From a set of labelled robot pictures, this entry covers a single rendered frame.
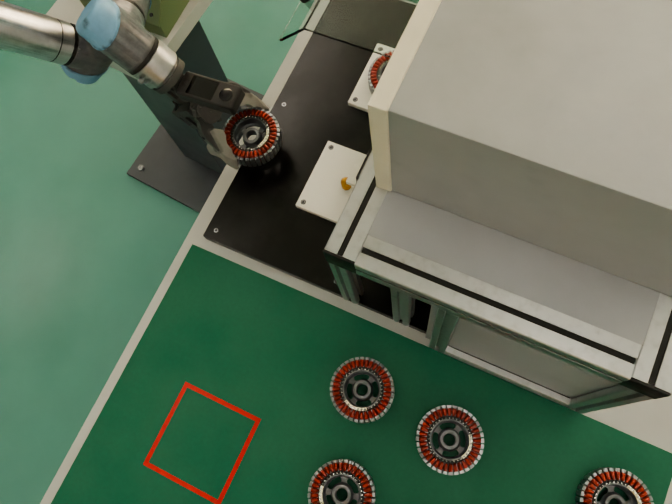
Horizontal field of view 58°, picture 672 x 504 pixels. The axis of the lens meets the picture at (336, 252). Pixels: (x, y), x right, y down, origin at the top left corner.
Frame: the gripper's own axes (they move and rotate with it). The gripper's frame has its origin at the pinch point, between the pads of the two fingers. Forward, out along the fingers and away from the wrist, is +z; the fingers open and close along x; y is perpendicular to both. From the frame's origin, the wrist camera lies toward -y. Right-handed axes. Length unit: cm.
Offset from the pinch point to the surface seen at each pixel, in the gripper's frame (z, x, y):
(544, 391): 44, 23, -49
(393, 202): -1.8, 12.4, -44.3
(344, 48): 9.0, -28.6, 0.0
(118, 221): 26, 13, 105
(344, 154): 14.0, -5.4, -9.3
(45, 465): 36, 91, 89
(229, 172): 3.7, 5.5, 9.8
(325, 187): 13.5, 2.4, -8.9
